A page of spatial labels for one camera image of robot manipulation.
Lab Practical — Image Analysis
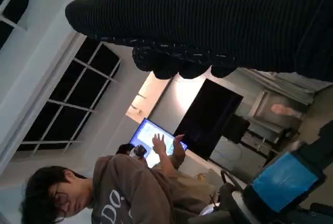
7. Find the grey curtain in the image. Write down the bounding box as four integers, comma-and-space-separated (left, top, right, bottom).
234, 66, 333, 105

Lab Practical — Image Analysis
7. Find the person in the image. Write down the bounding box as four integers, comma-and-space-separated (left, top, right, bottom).
20, 153, 224, 224
116, 133, 216, 183

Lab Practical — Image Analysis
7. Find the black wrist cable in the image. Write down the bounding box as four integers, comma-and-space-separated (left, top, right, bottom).
220, 169, 247, 192

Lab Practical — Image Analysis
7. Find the blue lit monitor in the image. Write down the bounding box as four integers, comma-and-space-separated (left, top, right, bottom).
129, 117, 188, 169

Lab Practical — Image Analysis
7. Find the vr headset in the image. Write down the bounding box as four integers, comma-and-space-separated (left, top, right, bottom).
129, 144, 148, 160

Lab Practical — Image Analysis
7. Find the grey shelf cart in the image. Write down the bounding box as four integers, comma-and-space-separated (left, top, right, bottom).
240, 130, 284, 154

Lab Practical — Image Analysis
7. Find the small paned window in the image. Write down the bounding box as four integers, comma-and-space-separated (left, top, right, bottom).
0, 0, 31, 50

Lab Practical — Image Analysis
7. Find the pale pink object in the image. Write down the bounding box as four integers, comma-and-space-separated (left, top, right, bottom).
270, 103, 302, 119

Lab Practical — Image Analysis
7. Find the black box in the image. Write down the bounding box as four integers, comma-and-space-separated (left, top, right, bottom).
225, 114, 250, 144

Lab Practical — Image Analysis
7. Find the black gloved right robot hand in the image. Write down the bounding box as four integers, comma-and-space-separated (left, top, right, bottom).
64, 0, 333, 82

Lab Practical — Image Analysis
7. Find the large black screen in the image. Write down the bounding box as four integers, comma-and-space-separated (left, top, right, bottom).
173, 78, 244, 161

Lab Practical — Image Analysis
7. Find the large paned window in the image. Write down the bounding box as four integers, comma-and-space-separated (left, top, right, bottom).
17, 36, 122, 157

